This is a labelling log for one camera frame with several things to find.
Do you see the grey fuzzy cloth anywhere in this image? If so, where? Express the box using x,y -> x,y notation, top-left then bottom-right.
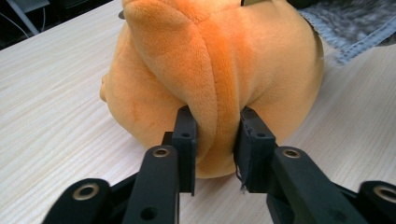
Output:
297,0 -> 396,66

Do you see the orange plush toy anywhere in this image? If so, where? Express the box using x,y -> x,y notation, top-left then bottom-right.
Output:
99,0 -> 325,180

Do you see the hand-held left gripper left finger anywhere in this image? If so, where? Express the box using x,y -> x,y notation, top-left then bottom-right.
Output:
163,105 -> 198,196

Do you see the white metal stand leg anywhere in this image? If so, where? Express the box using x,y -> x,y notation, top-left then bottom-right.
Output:
6,0 -> 50,35

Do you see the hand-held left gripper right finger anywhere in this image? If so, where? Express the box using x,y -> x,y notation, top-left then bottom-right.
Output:
233,105 -> 278,194

